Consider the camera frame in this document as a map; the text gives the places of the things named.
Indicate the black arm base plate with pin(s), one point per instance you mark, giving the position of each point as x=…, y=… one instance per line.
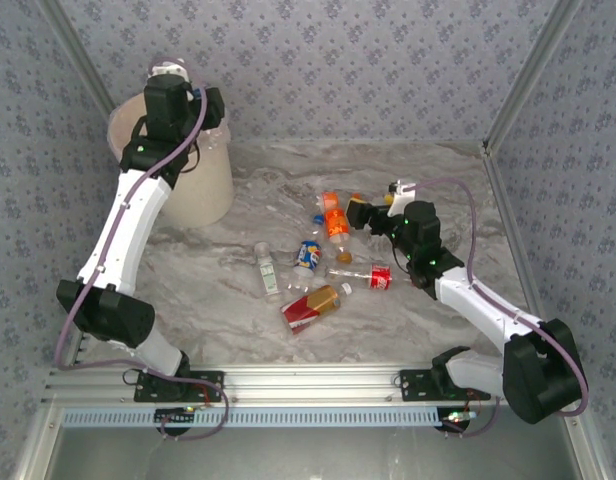
x=418, y=385
x=158, y=387

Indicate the orange label soda bottle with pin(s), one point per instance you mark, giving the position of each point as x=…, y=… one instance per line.
x=336, y=223

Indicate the red label cola bottle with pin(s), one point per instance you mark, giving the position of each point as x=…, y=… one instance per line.
x=381, y=277

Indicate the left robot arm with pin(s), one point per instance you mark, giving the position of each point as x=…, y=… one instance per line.
x=133, y=225

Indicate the small bottle green white label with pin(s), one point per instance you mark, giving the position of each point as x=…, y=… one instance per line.
x=268, y=272

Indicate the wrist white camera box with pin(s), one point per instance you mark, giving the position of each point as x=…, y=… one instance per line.
x=168, y=75
x=403, y=200

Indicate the red gold label tea bottle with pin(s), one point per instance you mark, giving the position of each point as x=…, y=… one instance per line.
x=308, y=310

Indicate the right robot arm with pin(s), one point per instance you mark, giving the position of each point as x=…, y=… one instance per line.
x=478, y=305

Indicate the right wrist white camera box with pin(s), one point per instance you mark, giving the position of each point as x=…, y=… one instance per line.
x=403, y=200

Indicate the small black controller board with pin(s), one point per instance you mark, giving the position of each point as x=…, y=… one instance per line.
x=173, y=416
x=455, y=419

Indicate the white ribbed plastic bin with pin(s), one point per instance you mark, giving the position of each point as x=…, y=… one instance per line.
x=208, y=195

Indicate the aluminium mounting rail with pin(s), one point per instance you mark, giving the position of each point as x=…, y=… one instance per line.
x=308, y=382

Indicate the blue label pepsi bottle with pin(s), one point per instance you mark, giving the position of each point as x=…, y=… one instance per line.
x=308, y=255

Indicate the grey metal panel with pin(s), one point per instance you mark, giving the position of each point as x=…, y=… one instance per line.
x=308, y=455

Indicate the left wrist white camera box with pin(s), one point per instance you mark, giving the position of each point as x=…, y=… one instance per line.
x=168, y=75

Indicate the aluminium frame bar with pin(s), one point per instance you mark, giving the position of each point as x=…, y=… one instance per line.
x=38, y=440
x=80, y=50
x=510, y=225
x=528, y=75

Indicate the crushed orange label bottle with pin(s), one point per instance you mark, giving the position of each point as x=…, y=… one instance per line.
x=330, y=199

